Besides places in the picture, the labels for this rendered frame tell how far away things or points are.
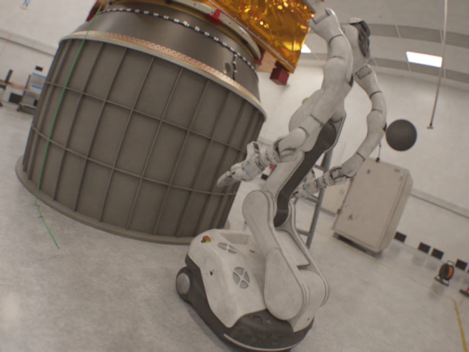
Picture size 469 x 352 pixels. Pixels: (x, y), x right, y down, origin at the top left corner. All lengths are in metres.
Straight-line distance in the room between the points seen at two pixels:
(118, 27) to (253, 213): 1.53
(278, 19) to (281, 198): 1.88
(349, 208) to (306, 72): 7.65
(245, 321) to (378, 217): 3.66
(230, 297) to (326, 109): 0.75
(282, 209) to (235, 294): 0.43
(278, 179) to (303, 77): 10.16
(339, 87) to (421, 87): 8.64
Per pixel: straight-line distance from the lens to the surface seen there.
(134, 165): 1.70
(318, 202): 2.47
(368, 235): 4.47
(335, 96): 0.89
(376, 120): 1.29
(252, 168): 1.00
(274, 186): 1.16
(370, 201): 4.49
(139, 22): 1.98
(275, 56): 2.66
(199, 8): 2.10
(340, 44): 0.99
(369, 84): 1.41
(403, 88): 9.54
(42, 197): 1.98
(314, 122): 0.89
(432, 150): 8.68
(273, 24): 2.61
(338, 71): 0.90
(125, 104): 1.70
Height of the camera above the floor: 0.75
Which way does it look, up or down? 5 degrees down
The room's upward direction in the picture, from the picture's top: 21 degrees clockwise
